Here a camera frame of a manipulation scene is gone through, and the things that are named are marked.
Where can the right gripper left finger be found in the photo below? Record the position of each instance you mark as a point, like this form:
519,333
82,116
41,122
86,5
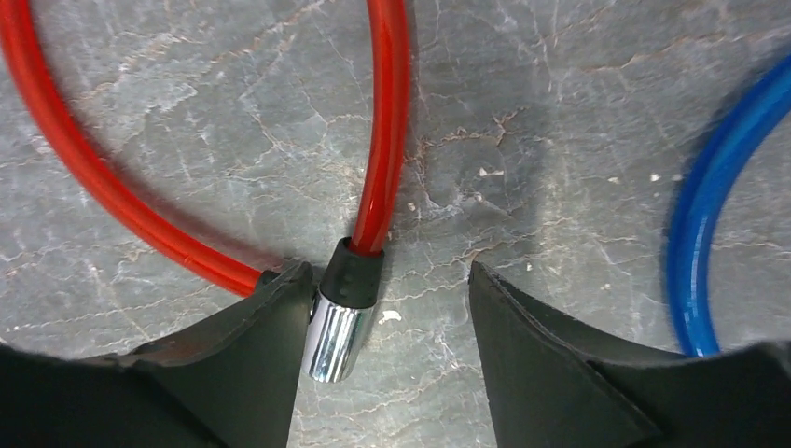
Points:
229,380

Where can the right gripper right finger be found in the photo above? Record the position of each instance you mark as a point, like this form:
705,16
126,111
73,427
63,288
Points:
555,381

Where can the red cable lock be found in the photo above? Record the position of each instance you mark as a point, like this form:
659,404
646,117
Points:
343,304

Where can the blue cable lock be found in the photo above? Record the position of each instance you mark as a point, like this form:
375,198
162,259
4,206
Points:
701,200

